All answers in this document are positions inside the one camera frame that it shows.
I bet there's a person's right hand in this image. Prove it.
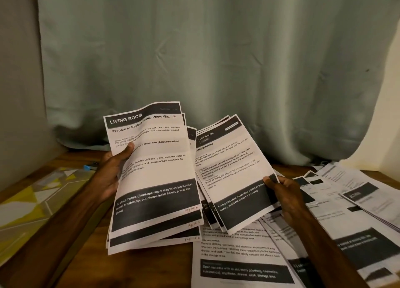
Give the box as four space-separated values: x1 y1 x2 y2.
262 175 307 226

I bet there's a person's left hand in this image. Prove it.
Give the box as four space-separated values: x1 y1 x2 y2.
94 142 135 201

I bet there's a single sheet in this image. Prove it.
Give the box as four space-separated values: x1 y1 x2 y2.
195 114 280 236

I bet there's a printed papers pile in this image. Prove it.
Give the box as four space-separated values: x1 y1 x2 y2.
262 161 400 288

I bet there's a living room paper stack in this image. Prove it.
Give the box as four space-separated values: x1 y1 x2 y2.
106 113 204 256

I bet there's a yellow patterned folder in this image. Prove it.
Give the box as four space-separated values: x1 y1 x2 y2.
0 167 98 267

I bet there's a person's right forearm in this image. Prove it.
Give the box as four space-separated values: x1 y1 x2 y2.
290 213 370 288

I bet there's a person's left forearm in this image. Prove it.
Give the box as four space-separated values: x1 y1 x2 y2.
0 185 116 288

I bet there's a pale green curtain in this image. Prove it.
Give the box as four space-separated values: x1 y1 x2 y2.
35 0 400 167

